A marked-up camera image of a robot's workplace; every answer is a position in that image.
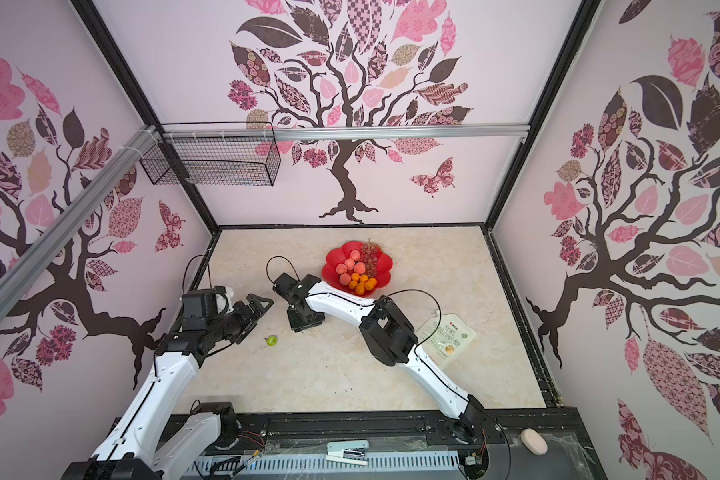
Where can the green white food pouch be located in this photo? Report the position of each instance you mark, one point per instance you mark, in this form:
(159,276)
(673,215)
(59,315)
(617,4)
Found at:
(445,338)

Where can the aluminium rail bar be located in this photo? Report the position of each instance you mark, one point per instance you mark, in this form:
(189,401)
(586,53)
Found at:
(354,133)
(41,253)

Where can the aluminium rail bar left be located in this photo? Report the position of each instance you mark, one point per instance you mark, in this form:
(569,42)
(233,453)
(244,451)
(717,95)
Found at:
(41,253)

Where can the white slotted cable duct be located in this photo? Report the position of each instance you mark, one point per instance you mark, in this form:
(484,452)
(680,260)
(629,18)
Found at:
(380,465)

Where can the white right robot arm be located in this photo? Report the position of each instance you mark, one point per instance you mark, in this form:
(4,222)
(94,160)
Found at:
(390,338)

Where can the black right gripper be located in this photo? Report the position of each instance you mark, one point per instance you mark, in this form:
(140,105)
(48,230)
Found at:
(296,326)

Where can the black base platform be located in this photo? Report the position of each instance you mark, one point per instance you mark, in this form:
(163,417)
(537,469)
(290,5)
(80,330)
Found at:
(499,454)

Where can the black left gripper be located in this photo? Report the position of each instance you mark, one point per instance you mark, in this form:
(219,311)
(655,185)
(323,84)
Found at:
(246,318)

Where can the red flower fruit bowl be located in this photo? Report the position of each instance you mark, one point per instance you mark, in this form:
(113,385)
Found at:
(340,254)

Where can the aluminium rail bar back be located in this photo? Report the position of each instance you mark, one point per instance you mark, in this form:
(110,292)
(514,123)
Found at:
(354,133)

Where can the purple fake grape bunch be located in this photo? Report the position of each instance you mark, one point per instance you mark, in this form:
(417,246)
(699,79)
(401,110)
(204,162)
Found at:
(371,253)

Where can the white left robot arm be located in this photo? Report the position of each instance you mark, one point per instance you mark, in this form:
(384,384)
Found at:
(135,447)

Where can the black wire basket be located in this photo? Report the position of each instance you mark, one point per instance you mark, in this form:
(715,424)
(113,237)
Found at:
(237,153)

